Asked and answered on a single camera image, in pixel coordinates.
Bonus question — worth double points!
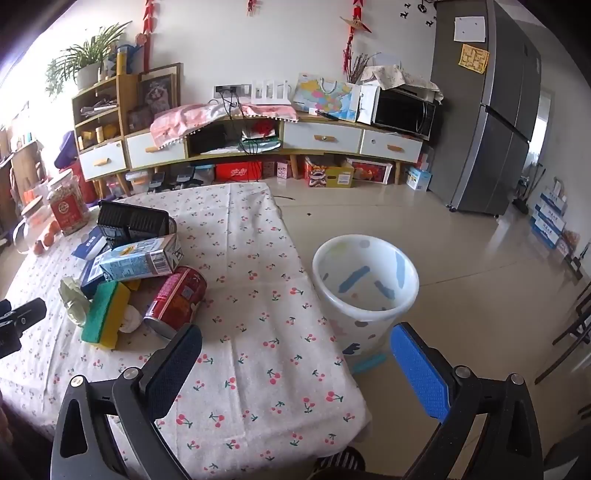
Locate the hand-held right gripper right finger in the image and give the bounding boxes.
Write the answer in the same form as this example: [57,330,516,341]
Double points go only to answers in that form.
[390,322,543,480]

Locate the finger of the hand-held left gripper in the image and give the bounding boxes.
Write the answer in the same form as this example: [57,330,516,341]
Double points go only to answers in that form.
[0,322,23,361]
[0,298,47,333]

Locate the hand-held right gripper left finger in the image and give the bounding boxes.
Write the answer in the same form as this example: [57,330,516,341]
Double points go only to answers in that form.
[51,323,204,480]

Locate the red can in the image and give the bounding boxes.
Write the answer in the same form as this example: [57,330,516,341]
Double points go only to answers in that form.
[143,266,208,341]

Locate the yellow green sponge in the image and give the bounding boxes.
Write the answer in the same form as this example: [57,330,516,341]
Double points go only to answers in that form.
[82,279,132,350]

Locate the blue white milk carton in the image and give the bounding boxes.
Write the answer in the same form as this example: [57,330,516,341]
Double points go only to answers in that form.
[99,234,183,282]

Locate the white bin with colour patches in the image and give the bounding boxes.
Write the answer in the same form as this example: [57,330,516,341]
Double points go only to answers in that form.
[312,234,420,358]

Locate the black plastic tray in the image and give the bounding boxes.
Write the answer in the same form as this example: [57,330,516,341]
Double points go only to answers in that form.
[96,200,176,250]

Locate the white crumpled tissue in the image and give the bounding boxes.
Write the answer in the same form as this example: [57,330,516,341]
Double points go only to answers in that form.
[117,305,146,333]

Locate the dark blue box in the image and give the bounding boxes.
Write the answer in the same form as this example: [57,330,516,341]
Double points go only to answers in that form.
[79,262,141,298]

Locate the glass jar with wooden lid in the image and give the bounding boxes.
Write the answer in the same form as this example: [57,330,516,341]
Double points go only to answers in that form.
[13,196,58,254]

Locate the blue white packet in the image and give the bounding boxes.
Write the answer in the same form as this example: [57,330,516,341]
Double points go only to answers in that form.
[71,226,112,261]

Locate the cherry print tablecloth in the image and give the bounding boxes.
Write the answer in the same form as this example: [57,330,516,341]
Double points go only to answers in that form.
[0,181,372,467]

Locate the clear jar with red label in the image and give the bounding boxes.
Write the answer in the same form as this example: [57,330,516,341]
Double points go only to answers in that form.
[46,168,92,237]

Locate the black chair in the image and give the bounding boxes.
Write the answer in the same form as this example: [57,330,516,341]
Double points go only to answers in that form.
[536,281,591,386]

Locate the clear storage box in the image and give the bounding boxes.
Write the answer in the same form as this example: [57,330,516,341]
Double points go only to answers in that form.
[126,170,153,195]

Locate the floor mop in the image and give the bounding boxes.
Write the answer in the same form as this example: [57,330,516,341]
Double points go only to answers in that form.
[564,244,589,280]

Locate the small blue white box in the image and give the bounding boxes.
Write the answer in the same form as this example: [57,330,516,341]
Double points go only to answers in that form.
[405,166,432,191]

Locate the broom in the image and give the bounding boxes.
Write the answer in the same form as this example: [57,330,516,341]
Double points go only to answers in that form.
[513,164,546,215]

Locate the red flat box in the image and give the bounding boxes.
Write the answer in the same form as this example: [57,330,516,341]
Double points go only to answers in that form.
[215,161,264,182]

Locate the red picture gift box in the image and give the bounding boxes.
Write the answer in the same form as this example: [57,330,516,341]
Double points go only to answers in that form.
[346,158,394,185]

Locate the yellow lion print box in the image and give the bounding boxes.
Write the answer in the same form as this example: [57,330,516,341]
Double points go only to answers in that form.
[304,157,355,189]

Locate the grey fridge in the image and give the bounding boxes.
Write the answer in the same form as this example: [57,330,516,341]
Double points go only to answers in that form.
[429,0,542,217]

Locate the green white bag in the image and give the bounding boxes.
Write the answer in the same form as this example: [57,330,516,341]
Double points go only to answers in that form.
[238,134,281,153]

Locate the potted green plant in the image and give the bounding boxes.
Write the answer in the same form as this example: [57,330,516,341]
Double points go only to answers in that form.
[44,21,132,97]

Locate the pink cloth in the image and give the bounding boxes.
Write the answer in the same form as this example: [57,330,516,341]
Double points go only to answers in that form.
[150,102,298,148]

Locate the wooden white drawer cabinet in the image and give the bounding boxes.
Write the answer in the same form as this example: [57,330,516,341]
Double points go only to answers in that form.
[71,74,424,185]

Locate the framed picture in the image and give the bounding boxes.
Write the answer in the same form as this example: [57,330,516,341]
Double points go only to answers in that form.
[137,62,182,118]

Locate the black microwave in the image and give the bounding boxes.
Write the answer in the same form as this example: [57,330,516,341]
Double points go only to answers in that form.
[372,87,437,139]

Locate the white paper bag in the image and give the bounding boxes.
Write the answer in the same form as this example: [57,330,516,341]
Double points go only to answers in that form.
[357,84,380,124]

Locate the white router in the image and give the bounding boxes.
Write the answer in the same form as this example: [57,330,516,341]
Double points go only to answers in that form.
[250,79,291,104]

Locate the map print bag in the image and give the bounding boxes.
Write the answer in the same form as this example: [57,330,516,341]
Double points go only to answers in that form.
[292,76,363,123]

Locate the patterned beige cloth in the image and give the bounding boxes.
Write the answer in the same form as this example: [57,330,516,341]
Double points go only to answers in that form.
[358,65,445,100]

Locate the dry branches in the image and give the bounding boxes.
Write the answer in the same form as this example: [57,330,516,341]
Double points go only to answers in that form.
[346,53,375,84]

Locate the yellow paper note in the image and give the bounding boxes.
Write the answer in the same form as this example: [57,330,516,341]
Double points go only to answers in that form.
[458,44,489,75]

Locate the white paper sheet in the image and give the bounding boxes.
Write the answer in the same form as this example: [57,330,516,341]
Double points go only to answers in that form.
[454,16,487,43]

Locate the red ornament with straw hat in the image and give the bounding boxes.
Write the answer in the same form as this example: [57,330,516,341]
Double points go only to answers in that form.
[339,0,372,75]

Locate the black cables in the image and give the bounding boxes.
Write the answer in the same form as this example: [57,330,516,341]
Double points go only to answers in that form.
[217,90,266,183]

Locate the wall socket strip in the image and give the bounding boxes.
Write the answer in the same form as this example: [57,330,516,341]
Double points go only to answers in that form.
[213,84,252,99]

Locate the red chili string ornament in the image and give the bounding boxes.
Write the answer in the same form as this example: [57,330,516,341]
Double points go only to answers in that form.
[142,0,155,72]

